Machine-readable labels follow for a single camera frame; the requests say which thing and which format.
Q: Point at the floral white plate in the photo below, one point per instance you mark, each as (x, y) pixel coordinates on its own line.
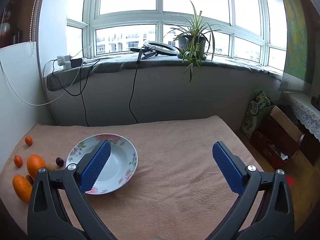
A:
(117, 165)

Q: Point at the white window frame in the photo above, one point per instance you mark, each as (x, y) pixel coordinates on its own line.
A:
(125, 18)

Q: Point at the red paper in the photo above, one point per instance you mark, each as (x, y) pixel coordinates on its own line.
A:
(290, 181)

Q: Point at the green printed bag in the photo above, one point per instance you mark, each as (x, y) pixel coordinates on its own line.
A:
(250, 120)

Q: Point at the white power adapters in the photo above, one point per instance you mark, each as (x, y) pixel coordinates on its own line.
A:
(63, 62)

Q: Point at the small orange kumquat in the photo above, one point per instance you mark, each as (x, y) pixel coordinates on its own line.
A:
(28, 140)
(18, 160)

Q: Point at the pink towel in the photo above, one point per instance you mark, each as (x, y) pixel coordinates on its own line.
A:
(175, 155)

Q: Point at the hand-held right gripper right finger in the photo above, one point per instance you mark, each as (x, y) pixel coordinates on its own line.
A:
(227, 171)

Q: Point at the large orange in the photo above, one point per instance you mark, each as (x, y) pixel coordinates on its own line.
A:
(22, 187)
(36, 165)

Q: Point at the yellow green wall poster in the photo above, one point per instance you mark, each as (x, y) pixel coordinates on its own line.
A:
(297, 42)

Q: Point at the black folded tripod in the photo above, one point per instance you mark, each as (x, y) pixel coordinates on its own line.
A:
(147, 53)

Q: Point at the brown longan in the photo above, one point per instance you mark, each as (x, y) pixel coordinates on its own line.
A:
(50, 167)
(29, 178)

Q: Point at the brown cardboard box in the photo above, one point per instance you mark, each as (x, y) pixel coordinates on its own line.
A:
(270, 152)

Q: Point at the black power adapter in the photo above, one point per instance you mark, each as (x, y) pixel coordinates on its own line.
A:
(77, 62)

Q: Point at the potted spider plant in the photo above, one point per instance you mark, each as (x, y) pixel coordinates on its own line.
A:
(192, 42)

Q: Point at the dark red cherry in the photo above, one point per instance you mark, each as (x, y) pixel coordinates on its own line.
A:
(59, 161)

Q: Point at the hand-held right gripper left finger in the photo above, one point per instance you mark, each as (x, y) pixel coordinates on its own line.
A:
(96, 166)

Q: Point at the white lace cloth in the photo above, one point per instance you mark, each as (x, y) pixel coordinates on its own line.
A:
(307, 112)

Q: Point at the grey windowsill mat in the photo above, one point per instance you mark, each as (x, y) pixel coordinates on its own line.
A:
(162, 61)

